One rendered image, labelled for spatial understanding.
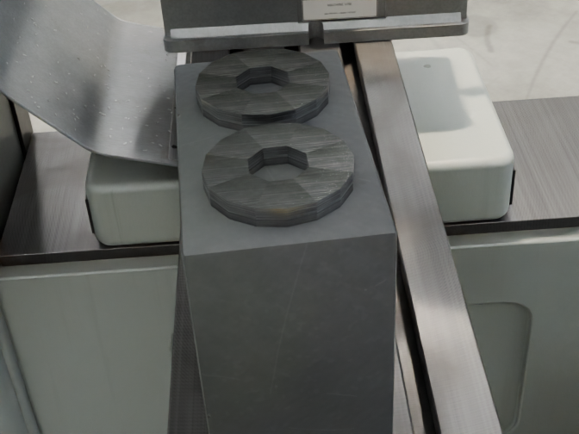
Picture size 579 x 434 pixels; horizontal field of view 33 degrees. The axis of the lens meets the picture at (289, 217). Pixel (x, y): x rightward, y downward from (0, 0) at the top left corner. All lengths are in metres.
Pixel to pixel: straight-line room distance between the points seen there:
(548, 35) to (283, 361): 2.71
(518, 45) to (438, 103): 1.95
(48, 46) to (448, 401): 0.67
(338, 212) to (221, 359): 0.11
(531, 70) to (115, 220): 2.06
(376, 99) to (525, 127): 0.38
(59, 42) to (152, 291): 0.31
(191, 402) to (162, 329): 0.54
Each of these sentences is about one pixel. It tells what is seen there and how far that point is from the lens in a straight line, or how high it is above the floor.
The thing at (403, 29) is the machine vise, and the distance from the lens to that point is 1.14.
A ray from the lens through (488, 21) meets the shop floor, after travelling 3.31.
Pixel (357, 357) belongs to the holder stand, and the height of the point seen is 1.03.
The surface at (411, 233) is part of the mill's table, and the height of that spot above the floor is 0.94.
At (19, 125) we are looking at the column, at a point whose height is 0.78.
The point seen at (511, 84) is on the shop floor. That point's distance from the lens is 2.96.
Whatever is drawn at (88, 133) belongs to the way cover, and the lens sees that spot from 1.10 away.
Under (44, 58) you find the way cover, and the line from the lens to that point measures 1.15.
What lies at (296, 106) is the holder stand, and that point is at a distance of 0.63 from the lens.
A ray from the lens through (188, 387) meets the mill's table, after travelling 0.72.
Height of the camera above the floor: 1.46
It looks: 37 degrees down
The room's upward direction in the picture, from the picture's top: 4 degrees counter-clockwise
